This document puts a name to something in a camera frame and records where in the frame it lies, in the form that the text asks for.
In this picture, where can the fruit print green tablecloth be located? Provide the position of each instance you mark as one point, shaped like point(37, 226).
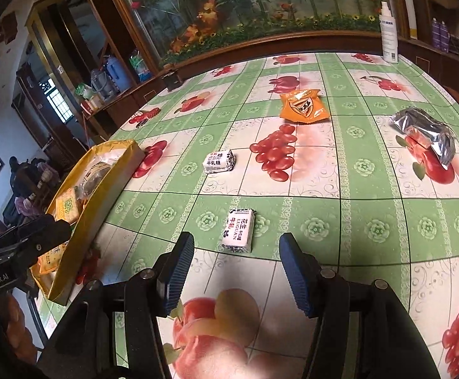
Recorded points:
point(332, 205)

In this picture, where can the orange shield print snack packet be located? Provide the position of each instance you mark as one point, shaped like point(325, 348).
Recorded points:
point(303, 106)

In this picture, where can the purple bottle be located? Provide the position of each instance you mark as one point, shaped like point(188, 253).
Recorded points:
point(436, 35)
point(445, 38)

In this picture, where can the white spray bottle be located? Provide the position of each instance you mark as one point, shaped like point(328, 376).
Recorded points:
point(389, 35)

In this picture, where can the small black jar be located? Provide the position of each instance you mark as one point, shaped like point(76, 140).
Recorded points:
point(172, 79)

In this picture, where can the silver foil snack packet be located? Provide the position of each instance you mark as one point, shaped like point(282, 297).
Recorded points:
point(426, 134)

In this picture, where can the barred window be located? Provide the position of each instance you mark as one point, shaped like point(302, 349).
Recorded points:
point(58, 102)

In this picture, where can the glass panel with artificial flowers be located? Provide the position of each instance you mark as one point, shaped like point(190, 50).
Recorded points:
point(253, 0)

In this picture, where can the white candy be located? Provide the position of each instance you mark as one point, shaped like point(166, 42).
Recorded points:
point(219, 162)
point(237, 231)

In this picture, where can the large clear cracker packet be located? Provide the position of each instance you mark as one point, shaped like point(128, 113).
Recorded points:
point(95, 173)

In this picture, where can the blue green plastic bag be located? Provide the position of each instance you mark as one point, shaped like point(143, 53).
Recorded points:
point(139, 66)

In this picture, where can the person's left hand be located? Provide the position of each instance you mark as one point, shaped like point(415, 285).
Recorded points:
point(18, 319)

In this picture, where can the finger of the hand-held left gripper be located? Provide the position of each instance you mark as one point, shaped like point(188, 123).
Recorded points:
point(40, 237)

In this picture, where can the blue thermos jug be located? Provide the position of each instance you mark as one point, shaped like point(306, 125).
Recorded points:
point(117, 72)

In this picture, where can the wooden chair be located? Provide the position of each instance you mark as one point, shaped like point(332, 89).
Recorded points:
point(36, 184)

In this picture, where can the yellow green print biscuit packet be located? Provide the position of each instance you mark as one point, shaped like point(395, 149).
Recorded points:
point(67, 207)

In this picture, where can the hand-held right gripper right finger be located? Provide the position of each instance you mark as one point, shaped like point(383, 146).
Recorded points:
point(298, 276)

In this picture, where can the green white bag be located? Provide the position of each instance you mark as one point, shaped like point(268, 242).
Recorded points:
point(83, 91)

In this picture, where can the orange packet with black print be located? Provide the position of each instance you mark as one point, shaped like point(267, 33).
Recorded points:
point(52, 260)

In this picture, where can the red white box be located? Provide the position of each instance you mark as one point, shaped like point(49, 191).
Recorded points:
point(93, 104)

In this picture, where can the yellow taped cardboard tray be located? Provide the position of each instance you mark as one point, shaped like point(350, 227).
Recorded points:
point(61, 280)

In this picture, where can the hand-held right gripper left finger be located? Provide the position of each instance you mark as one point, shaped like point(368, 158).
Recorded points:
point(176, 276)

